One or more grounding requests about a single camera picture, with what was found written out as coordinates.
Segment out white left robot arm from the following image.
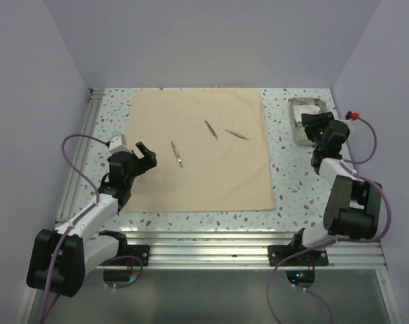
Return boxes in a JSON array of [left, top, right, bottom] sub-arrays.
[[26, 142, 157, 297]]

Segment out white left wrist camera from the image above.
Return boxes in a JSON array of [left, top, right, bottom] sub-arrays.
[[109, 134, 128, 154]]

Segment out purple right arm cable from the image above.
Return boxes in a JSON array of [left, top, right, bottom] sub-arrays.
[[267, 116, 393, 324]]

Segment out curved steel tweezers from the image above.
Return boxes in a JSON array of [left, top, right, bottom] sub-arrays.
[[225, 129, 250, 140], [204, 120, 218, 140]]

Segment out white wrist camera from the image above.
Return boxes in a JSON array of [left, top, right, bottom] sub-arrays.
[[344, 111, 360, 131], [109, 134, 128, 154]]

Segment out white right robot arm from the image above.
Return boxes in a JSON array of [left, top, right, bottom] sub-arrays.
[[289, 111, 382, 265]]

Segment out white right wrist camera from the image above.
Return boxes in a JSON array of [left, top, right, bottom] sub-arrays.
[[344, 111, 360, 131]]

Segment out stainless steel tray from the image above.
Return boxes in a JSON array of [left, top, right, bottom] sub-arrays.
[[289, 97, 329, 146]]

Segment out beige cloth mat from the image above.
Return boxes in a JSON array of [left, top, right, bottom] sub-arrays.
[[125, 88, 275, 212]]

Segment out aluminium extrusion frame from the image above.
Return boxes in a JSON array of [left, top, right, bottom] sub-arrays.
[[15, 88, 394, 324]]

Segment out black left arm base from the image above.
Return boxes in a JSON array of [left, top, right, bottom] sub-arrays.
[[99, 230, 150, 288]]

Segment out straight steel tweezers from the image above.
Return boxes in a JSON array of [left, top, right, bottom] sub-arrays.
[[171, 141, 184, 168]]

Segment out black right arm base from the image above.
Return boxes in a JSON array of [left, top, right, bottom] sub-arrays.
[[267, 228, 329, 288]]

